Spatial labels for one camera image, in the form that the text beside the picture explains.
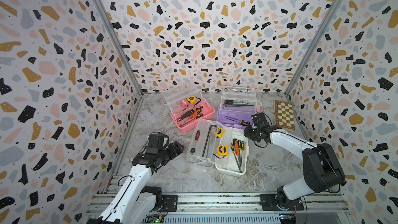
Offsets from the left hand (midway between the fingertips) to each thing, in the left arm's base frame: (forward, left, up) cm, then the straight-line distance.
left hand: (181, 149), depth 82 cm
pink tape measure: (+33, +1, -1) cm, 33 cm away
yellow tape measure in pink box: (+37, -4, -1) cm, 37 cm away
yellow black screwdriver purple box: (+23, -37, -9) cm, 45 cm away
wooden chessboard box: (+28, -67, -8) cm, 73 cm away
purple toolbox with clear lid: (+34, -35, -3) cm, 49 cm away
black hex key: (+14, -17, +1) cm, 22 cm away
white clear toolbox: (+1, -17, +2) cm, 17 cm away
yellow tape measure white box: (-1, -22, 0) cm, 22 cm away
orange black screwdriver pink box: (+29, -4, -8) cm, 31 cm away
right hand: (+12, -37, -4) cm, 39 cm away
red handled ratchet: (-1, -6, +2) cm, 7 cm away
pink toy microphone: (+35, -51, -7) cm, 62 cm away
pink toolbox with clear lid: (+32, -1, -2) cm, 32 cm away
